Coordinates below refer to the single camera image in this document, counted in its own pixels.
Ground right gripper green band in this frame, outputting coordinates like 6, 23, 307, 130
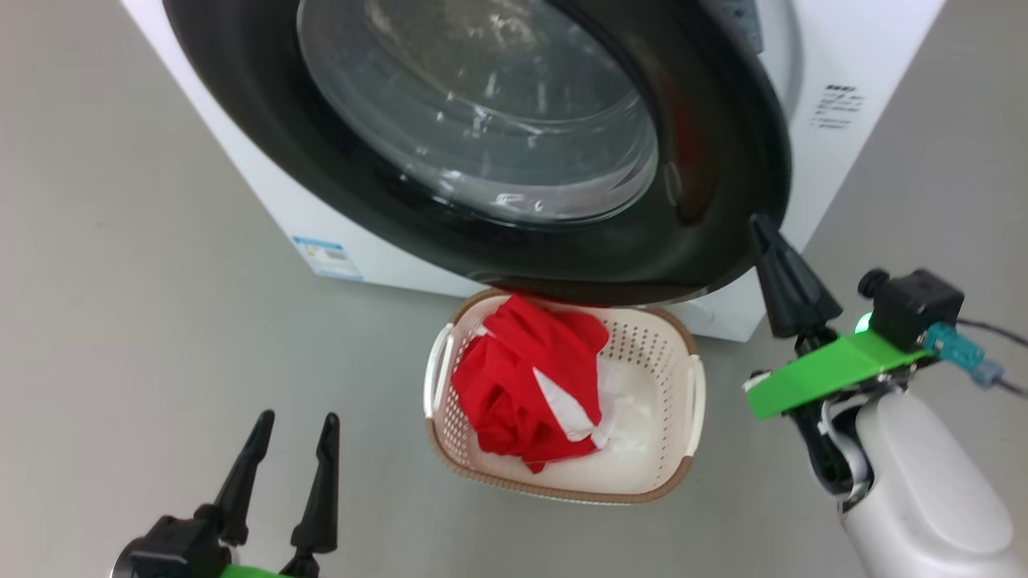
743, 213, 937, 421

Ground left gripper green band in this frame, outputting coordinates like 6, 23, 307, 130
193, 409, 341, 578

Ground washing machine door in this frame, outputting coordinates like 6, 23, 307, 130
163, 0, 793, 307

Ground red and white garment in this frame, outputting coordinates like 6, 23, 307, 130
451, 294, 639, 474

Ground cream laundry basket brown rim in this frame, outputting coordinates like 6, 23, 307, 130
423, 287, 708, 506

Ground white front-load washing machine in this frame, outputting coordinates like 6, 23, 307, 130
120, 0, 948, 344

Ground printed warning text label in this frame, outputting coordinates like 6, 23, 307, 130
810, 83, 864, 129

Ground blue energy label sticker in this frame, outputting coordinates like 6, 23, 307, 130
292, 235, 364, 282

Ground camera cable teal connector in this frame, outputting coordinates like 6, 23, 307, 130
922, 317, 1028, 400

